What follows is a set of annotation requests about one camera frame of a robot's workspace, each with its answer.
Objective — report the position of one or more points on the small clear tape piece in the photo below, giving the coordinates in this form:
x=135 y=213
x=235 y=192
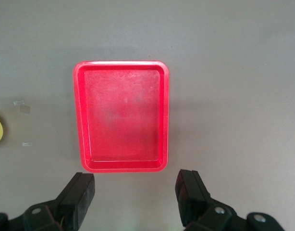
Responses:
x=27 y=144
x=18 y=103

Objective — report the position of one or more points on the red plastic tray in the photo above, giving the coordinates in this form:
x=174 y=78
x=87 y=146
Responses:
x=123 y=120

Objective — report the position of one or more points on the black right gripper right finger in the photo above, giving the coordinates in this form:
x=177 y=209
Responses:
x=190 y=192

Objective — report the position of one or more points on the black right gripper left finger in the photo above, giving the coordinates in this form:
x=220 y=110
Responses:
x=75 y=199

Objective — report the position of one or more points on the brownish translucent tape patch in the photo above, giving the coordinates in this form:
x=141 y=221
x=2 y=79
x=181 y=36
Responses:
x=25 y=108

